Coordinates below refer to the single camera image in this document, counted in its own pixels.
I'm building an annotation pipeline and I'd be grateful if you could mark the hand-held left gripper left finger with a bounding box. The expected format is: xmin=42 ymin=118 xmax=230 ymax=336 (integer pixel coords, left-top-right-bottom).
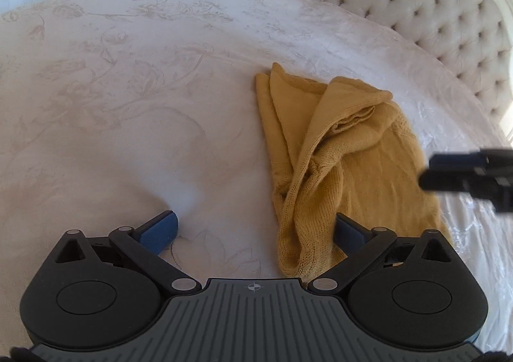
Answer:
xmin=54 ymin=210 xmax=202 ymax=295

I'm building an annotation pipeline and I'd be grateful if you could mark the yellow knit sweater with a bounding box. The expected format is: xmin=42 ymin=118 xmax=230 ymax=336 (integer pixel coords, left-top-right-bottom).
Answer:
xmin=255 ymin=62 xmax=443 ymax=279

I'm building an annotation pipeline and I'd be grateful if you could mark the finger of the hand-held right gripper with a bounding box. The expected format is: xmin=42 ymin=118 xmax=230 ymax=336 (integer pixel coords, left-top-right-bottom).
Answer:
xmin=429 ymin=148 xmax=513 ymax=176
xmin=419 ymin=170 xmax=513 ymax=213

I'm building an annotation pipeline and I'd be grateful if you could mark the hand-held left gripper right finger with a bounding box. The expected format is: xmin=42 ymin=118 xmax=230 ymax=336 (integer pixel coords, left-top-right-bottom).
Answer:
xmin=308 ymin=212 xmax=454 ymax=293

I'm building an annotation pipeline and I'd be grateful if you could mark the white floral bedspread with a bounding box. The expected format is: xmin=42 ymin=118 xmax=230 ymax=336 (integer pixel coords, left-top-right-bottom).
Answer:
xmin=0 ymin=0 xmax=513 ymax=355

